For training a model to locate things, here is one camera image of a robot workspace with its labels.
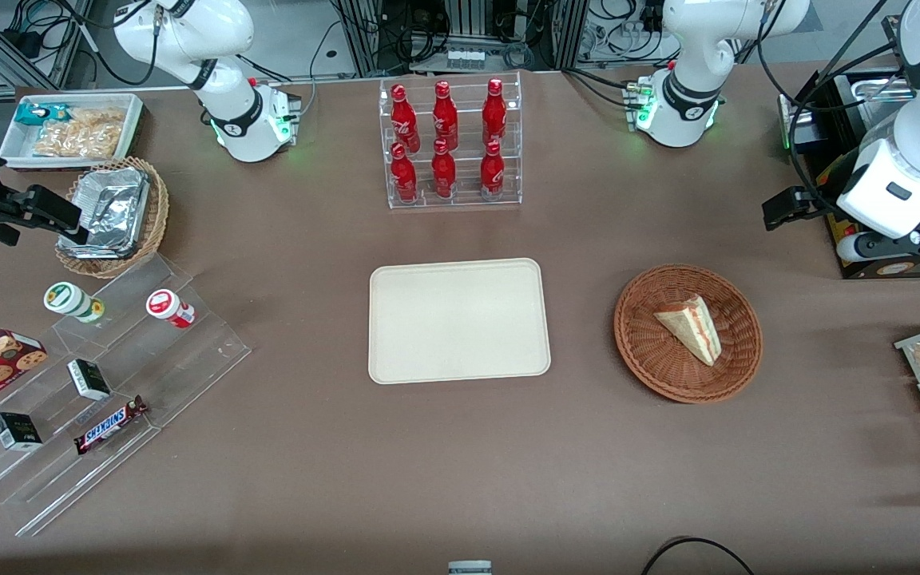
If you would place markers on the clear acrylic bottle rack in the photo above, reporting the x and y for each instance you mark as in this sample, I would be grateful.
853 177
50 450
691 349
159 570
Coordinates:
468 188

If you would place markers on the white cup red lid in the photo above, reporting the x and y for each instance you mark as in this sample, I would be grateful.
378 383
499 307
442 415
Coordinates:
164 305

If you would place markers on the round brown wicker basket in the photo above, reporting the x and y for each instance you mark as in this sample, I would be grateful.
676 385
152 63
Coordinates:
652 359

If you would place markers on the teal snack packet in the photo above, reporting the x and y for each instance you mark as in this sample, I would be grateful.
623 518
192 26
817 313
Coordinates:
33 113

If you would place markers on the clear bag of chips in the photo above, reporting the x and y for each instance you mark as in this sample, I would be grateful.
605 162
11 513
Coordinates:
73 142
101 118

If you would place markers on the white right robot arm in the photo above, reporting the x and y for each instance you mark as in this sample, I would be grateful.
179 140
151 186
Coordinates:
236 120

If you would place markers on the brown snickers bar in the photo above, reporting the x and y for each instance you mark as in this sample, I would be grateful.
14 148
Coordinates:
109 425

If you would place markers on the white cup green lid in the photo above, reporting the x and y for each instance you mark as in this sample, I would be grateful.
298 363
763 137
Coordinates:
67 299

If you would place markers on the small grey white device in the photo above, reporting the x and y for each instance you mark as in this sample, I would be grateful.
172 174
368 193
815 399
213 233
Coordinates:
469 568

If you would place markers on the clear acrylic stepped stand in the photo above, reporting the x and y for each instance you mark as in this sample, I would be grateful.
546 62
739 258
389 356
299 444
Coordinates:
180 359

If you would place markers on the oval light wicker basket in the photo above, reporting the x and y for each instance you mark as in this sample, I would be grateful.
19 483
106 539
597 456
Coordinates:
152 224

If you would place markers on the small black box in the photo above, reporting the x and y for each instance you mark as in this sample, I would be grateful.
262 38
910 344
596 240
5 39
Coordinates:
17 432
89 380

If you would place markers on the steel food pan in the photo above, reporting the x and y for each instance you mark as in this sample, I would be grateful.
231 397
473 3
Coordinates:
875 89

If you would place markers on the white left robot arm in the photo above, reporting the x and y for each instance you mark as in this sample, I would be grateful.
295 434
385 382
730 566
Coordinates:
691 96

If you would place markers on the aluminium frame profile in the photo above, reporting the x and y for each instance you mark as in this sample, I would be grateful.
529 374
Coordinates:
45 48

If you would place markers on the aluminium foil container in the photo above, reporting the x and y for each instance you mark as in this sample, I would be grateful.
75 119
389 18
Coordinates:
109 208

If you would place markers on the metal equipment rack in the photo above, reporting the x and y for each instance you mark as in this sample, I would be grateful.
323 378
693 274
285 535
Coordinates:
364 32

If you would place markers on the white power strip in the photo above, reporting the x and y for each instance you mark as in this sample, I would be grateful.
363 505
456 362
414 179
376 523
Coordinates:
465 59

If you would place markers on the triangular sandwich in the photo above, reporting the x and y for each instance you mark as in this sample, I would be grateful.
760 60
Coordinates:
691 327

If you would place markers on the small grey metal box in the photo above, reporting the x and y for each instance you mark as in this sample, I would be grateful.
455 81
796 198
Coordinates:
799 128

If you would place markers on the red cola bottle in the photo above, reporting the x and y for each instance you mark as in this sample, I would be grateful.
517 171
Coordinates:
445 118
494 113
443 174
405 120
492 172
404 177

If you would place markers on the white plastic bin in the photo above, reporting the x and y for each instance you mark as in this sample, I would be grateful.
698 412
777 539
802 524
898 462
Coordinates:
17 148

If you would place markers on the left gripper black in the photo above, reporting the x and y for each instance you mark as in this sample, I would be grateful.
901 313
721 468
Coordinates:
822 199

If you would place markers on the cream plastic tray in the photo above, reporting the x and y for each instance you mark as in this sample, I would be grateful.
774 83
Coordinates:
460 319

